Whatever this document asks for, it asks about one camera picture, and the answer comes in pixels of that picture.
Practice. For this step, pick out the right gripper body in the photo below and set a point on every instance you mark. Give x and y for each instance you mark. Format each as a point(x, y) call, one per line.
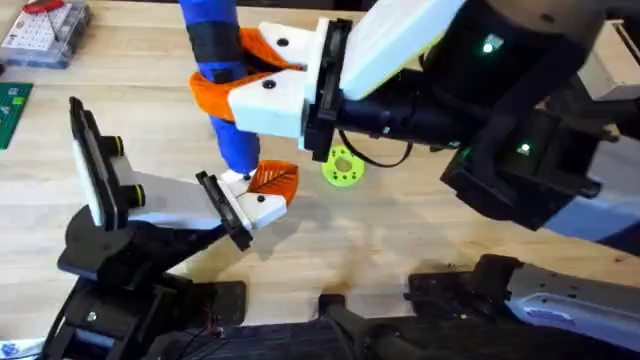
point(380, 55)

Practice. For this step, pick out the clear plastic parts box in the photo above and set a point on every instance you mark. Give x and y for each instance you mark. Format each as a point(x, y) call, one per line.
point(40, 42)

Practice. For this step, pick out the left wrist black flat plate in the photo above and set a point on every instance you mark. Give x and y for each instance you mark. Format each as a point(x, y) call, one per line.
point(95, 165)

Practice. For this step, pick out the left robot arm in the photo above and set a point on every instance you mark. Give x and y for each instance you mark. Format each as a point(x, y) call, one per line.
point(125, 320)

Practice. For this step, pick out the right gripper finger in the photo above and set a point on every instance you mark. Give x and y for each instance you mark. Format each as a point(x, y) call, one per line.
point(270, 107)
point(292, 47)

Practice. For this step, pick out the white box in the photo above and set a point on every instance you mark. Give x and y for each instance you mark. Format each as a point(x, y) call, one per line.
point(610, 65)

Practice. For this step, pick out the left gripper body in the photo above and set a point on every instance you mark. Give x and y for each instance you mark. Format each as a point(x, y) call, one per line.
point(170, 200)

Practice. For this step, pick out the green disc with holes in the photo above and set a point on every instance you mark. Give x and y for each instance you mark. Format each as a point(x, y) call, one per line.
point(332, 172)

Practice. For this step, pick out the green board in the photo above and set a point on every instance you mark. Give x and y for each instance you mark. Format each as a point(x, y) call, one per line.
point(11, 115)

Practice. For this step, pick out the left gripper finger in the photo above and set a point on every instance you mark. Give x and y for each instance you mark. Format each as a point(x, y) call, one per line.
point(267, 207)
point(277, 171)

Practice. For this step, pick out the black rail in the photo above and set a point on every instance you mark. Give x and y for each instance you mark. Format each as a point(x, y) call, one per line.
point(280, 345)

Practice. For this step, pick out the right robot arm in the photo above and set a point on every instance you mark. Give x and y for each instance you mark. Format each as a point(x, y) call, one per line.
point(550, 175)

